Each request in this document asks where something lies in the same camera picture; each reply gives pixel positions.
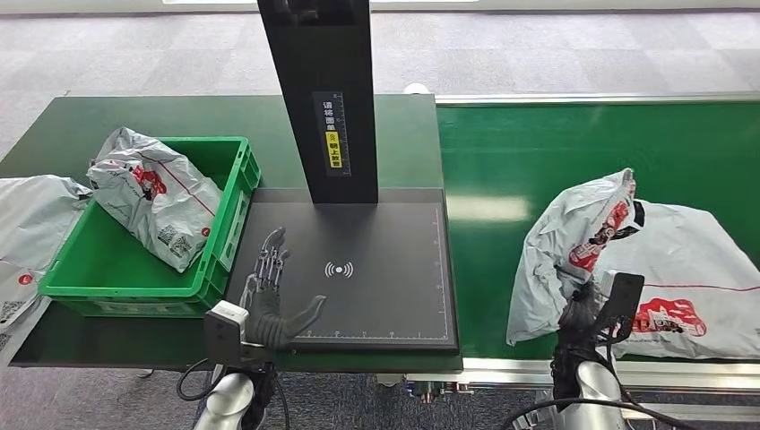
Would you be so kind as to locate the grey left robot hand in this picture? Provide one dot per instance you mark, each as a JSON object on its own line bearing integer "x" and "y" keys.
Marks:
{"x": 267, "y": 320}

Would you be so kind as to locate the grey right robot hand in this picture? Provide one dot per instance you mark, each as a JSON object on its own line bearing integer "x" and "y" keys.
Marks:
{"x": 579, "y": 314}

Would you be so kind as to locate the small grey red-print mailer bag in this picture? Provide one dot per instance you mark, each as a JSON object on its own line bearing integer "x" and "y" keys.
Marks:
{"x": 552, "y": 249}

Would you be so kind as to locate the black weighing scale platform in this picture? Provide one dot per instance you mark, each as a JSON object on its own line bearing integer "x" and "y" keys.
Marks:
{"x": 380, "y": 237}

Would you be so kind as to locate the green plastic basket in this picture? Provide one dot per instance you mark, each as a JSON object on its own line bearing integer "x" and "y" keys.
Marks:
{"x": 113, "y": 267}

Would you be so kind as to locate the grey mailer bag black smile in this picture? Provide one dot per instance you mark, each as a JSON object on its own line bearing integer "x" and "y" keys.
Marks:
{"x": 700, "y": 255}

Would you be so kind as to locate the black connector block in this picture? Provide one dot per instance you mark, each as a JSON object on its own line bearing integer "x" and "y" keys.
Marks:
{"x": 439, "y": 390}

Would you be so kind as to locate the grey mailer bag with QR codes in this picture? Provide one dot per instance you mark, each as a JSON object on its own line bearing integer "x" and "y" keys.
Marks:
{"x": 154, "y": 202}

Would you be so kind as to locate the green conveyor belt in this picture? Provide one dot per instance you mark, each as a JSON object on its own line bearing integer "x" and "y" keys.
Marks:
{"x": 505, "y": 166}

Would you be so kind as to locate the black yellow column label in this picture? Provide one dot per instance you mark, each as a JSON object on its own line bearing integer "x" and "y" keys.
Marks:
{"x": 334, "y": 154}

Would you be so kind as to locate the large grey mailer bag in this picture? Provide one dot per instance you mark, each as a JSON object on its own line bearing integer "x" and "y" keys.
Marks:
{"x": 32, "y": 231}

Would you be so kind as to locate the black scanner column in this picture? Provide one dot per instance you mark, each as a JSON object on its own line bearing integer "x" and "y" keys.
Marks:
{"x": 309, "y": 59}

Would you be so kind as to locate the white round cap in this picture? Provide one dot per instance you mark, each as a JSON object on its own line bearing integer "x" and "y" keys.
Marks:
{"x": 415, "y": 89}

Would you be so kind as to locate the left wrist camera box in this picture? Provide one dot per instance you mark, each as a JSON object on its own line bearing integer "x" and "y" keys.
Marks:
{"x": 224, "y": 335}

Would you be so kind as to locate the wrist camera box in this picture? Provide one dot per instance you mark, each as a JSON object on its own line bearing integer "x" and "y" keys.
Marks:
{"x": 623, "y": 302}
{"x": 224, "y": 335}

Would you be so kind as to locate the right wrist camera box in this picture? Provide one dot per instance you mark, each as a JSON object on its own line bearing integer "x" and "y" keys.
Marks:
{"x": 623, "y": 302}

